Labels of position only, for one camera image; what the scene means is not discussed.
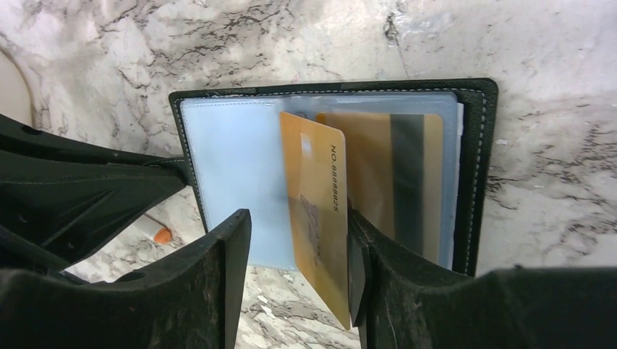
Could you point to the gold VIP credit card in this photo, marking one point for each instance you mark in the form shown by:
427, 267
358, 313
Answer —
315, 171

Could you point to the black card holder wallet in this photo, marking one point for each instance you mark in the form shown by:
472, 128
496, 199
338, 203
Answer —
232, 140

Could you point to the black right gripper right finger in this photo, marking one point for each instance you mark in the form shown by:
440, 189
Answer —
397, 299

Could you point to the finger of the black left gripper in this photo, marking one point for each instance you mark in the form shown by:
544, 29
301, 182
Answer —
63, 200

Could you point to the white oblong tray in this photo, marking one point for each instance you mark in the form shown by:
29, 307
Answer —
15, 95

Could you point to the orange capped syringe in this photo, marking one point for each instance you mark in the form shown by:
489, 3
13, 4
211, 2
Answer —
155, 231

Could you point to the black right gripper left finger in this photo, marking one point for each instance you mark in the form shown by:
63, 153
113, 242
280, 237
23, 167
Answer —
189, 299

